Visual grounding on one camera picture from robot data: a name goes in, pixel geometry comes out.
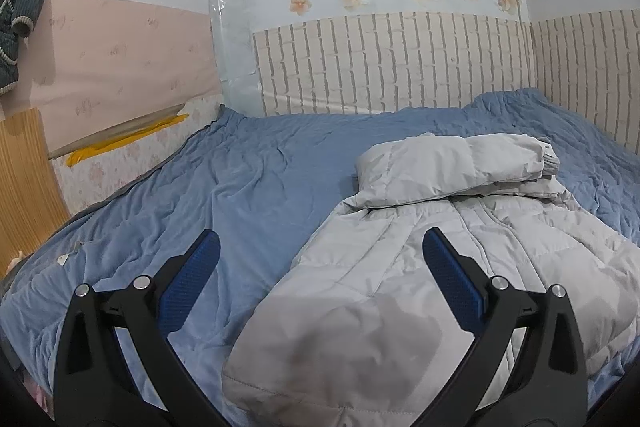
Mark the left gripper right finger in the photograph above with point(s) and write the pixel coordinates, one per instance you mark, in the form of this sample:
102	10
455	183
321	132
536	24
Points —
525	365

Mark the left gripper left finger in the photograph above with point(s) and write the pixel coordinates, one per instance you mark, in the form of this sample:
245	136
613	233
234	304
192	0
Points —
115	364

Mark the light grey puffer jacket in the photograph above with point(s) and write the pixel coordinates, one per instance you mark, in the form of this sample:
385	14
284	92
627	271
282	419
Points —
358	333

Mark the blue bed quilt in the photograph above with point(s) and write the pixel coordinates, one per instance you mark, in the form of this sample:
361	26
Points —
264	185

